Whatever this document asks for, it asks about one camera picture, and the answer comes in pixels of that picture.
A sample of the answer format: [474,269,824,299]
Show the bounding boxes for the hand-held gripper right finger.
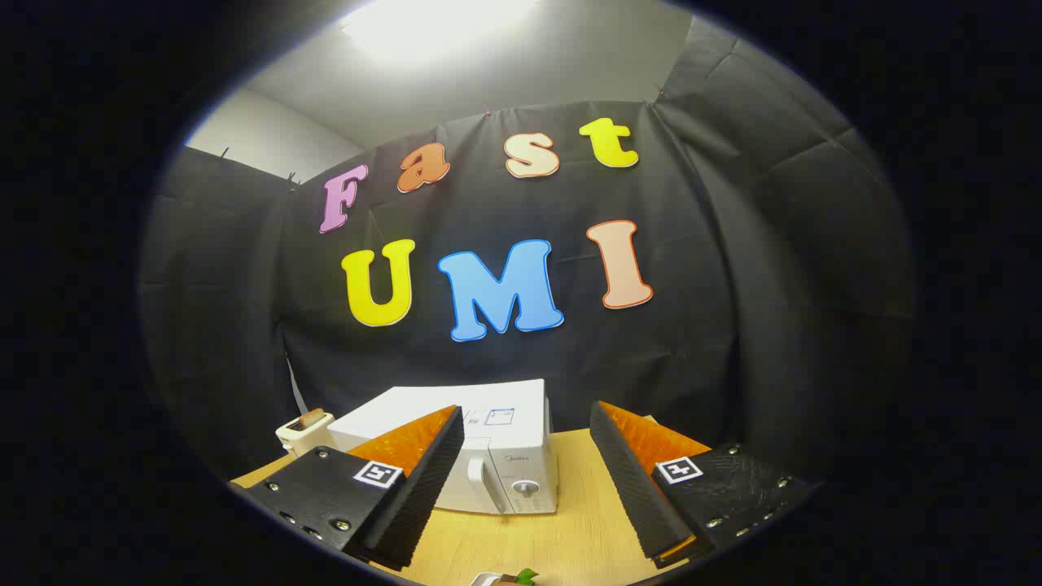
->
[589,400,823,571]

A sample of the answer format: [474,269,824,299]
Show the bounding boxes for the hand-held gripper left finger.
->
[230,405,466,572]

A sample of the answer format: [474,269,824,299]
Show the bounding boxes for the white microwave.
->
[327,378,559,515]

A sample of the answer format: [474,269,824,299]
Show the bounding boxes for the white toaster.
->
[275,411,336,458]

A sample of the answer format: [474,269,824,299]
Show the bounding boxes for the black backdrop cloth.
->
[138,16,917,489]

